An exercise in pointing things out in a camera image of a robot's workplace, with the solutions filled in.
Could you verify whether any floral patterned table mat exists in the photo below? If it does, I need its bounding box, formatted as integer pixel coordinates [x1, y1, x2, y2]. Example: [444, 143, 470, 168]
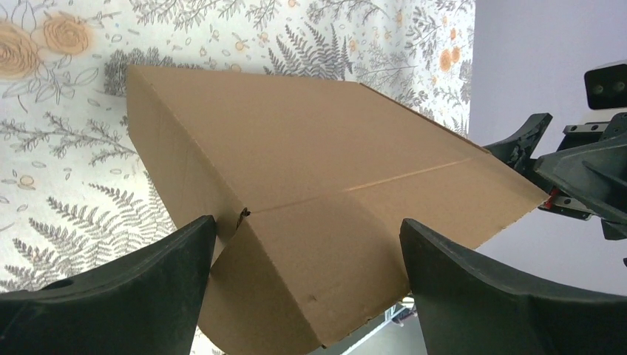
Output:
[1, 1, 475, 292]

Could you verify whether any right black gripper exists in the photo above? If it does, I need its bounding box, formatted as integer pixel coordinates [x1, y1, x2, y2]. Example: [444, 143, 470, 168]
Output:
[484, 61, 626, 240]

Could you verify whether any brown cardboard box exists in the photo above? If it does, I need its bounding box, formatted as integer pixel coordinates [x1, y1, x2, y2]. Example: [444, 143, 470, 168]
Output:
[126, 65, 547, 354]

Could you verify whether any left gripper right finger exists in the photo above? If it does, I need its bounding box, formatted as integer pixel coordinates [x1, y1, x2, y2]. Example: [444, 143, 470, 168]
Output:
[400, 218, 626, 354]

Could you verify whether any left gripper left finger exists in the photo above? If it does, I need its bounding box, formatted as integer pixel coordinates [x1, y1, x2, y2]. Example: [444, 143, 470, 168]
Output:
[1, 215, 216, 354]

